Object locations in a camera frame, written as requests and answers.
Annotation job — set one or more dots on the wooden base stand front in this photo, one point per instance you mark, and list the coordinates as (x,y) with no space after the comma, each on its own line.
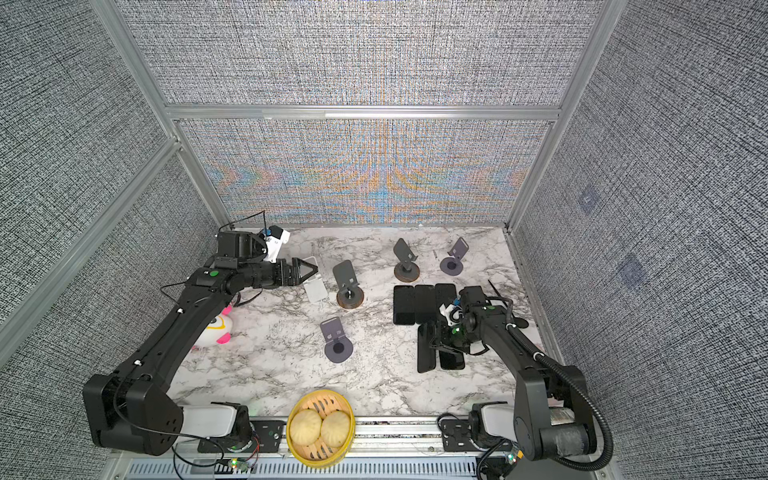
(406,270)

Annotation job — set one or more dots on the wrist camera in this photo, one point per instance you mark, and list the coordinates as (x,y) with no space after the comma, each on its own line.
(471,297)
(275,237)

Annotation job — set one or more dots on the steamed bun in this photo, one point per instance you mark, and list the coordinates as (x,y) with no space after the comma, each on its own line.
(305,428)
(335,429)

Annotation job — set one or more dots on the purple round stand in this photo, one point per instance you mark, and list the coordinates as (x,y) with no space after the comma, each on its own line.
(452,264)
(338,347)

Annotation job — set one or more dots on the black phone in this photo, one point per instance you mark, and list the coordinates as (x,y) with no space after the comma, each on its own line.
(426,354)
(424,304)
(451,360)
(403,305)
(445,295)

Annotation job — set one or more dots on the aluminium frame rail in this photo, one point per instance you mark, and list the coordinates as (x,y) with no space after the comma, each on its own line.
(384,447)

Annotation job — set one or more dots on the pink striped plush toy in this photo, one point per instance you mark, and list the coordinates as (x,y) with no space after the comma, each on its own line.
(217,332)

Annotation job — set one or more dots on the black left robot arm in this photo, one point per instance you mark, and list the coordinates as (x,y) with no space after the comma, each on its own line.
(129,409)

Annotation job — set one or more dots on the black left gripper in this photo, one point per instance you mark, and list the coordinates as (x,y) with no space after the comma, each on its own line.
(284,279)

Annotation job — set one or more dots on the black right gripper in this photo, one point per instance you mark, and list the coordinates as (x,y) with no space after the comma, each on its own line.
(443,340)

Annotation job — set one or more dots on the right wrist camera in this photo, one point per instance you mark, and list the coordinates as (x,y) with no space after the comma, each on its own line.
(471,297)

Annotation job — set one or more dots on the wooden base stand back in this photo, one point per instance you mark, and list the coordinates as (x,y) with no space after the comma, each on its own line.
(349,295)

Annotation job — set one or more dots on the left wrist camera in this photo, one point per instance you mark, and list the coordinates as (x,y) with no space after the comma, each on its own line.
(275,237)

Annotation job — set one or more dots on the yellow bamboo steamer basket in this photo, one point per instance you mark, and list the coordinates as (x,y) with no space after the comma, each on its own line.
(319,455)

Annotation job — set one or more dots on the left steamed bun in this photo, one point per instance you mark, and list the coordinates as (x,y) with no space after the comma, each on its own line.
(305,428)

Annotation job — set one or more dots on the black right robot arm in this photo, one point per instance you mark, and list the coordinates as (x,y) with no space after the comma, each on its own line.
(552,416)

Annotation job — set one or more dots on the wooden base stand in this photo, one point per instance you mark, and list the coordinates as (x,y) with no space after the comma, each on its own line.
(406,270)
(349,295)

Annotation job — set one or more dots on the purple round stand right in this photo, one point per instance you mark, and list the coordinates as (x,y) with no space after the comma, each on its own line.
(452,264)

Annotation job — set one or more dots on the purple round stand front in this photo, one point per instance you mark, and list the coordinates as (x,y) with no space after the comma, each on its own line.
(338,347)

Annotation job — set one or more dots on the right steamed bun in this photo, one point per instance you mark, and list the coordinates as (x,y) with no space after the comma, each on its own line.
(335,429)

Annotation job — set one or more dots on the white phone stand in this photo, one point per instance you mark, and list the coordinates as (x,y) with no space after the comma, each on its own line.
(315,289)

